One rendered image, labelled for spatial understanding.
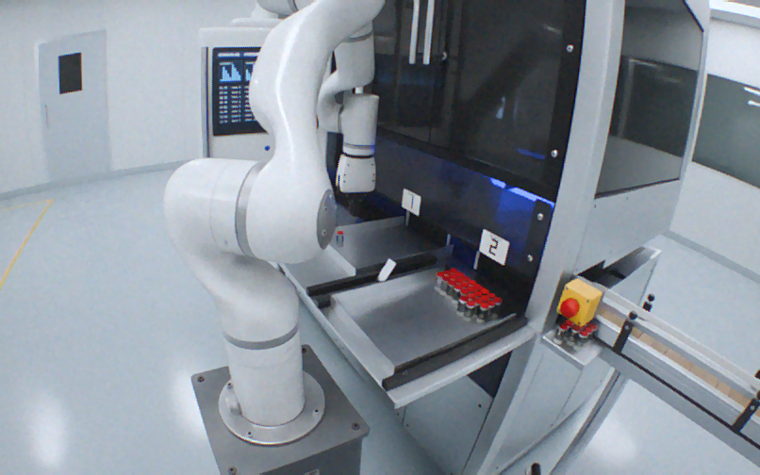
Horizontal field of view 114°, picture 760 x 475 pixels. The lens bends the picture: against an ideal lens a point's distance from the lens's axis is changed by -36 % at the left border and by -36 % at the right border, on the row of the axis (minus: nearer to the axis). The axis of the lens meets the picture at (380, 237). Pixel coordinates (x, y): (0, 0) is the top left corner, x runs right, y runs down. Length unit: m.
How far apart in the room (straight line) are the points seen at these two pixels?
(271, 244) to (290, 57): 0.24
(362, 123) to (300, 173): 0.57
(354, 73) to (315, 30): 0.34
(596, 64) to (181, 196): 0.72
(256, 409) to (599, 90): 0.81
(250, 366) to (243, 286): 0.12
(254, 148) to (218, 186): 0.97
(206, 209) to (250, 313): 0.14
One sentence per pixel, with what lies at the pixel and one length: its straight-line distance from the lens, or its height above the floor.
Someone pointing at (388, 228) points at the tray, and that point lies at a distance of 1.31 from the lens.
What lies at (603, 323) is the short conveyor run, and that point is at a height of 0.93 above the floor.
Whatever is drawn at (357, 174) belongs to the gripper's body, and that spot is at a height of 1.13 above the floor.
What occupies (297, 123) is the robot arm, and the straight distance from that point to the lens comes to 0.46.
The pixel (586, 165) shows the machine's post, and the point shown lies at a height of 1.28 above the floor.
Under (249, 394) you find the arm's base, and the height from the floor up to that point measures 0.95.
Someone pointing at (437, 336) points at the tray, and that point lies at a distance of 0.83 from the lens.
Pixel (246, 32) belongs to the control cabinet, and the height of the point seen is 1.53.
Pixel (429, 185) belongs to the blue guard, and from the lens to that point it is 1.09.
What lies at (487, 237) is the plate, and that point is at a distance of 0.95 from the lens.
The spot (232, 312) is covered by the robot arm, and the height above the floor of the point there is 1.10.
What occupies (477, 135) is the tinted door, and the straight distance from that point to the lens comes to 0.96.
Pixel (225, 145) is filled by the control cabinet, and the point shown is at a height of 1.13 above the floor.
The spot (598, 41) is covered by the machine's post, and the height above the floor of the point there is 1.52.
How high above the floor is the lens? 1.39
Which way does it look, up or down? 25 degrees down
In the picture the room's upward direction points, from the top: 5 degrees clockwise
